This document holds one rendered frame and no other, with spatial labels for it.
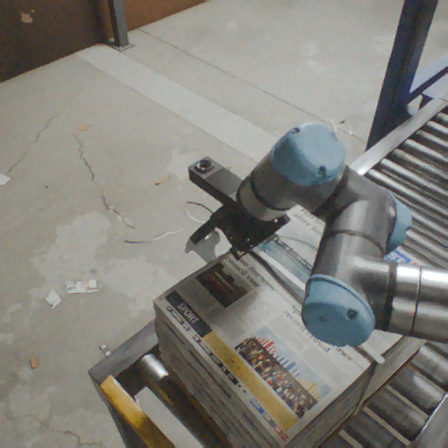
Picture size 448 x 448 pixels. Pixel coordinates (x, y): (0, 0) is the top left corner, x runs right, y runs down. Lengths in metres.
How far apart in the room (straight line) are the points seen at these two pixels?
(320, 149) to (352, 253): 0.12
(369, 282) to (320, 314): 0.06
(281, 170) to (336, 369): 0.28
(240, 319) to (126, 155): 2.06
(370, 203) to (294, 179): 0.10
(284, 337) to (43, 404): 1.30
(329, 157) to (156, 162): 2.10
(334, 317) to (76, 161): 2.34
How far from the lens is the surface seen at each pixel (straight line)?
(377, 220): 0.57
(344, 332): 0.50
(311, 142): 0.55
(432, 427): 0.95
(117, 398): 0.89
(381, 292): 0.49
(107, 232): 2.27
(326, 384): 0.67
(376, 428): 0.91
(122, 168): 2.60
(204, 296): 0.72
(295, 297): 0.73
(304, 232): 0.82
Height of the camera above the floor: 1.62
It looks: 47 degrees down
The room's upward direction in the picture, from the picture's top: straight up
